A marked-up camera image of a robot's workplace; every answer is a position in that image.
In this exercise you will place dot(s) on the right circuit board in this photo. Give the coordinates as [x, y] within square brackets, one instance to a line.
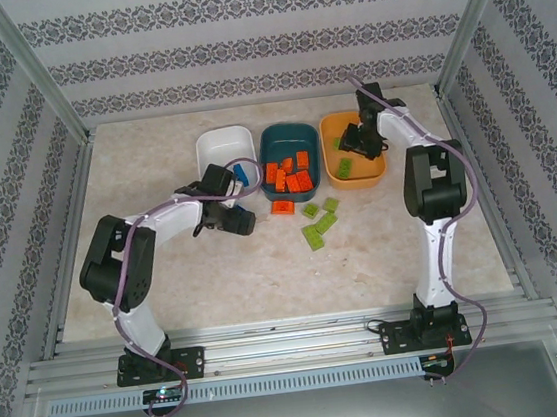
[437, 362]

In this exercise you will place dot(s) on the aluminium side rail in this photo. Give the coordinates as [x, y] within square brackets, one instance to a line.
[462, 139]
[79, 183]

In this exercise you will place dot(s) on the wide orange lego brick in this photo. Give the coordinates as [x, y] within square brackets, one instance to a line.
[282, 208]

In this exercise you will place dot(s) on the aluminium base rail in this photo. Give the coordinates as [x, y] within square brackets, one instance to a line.
[294, 347]

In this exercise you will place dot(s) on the aluminium frame post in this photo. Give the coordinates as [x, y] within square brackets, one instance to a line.
[31, 65]
[475, 15]

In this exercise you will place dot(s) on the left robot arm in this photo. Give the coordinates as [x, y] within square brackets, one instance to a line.
[113, 262]

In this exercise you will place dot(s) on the white plastic container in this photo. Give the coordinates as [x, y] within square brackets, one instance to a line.
[221, 147]

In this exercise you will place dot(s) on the left black mount plate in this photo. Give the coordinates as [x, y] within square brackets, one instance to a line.
[190, 362]

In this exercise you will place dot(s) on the blue lego brick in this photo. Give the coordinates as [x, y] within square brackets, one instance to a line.
[242, 174]

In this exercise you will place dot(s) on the circuit board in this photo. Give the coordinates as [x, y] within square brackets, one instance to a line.
[437, 362]
[164, 395]

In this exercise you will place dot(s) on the right aluminium frame post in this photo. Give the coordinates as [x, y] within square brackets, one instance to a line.
[475, 15]

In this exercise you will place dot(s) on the small green lego brick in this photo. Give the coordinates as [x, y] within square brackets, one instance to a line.
[336, 144]
[330, 205]
[311, 210]

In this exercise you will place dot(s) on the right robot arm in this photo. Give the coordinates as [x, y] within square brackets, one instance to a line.
[432, 186]

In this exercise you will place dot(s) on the left circuit board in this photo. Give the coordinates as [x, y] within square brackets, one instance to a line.
[164, 395]

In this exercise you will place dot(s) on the right black mount plate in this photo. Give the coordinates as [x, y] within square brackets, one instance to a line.
[394, 338]

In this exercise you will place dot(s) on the small orange lego brick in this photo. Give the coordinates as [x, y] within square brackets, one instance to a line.
[281, 180]
[293, 183]

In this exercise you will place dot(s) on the left aluminium side rail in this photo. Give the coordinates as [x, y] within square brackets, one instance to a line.
[79, 183]

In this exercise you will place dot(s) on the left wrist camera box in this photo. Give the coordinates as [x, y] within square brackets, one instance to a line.
[237, 188]

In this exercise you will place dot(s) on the teal plastic container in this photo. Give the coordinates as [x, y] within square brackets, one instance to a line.
[286, 139]

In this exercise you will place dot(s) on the right aluminium side rail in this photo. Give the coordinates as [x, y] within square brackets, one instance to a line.
[462, 139]

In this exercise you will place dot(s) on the left aluminium frame post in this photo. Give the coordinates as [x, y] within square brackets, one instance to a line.
[31, 65]

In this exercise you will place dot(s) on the orange plastic container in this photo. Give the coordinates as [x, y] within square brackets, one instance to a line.
[334, 126]

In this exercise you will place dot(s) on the large green lego brick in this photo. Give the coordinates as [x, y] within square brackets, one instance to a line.
[345, 167]

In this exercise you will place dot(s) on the black mount plate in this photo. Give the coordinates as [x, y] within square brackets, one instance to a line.
[190, 362]
[394, 338]

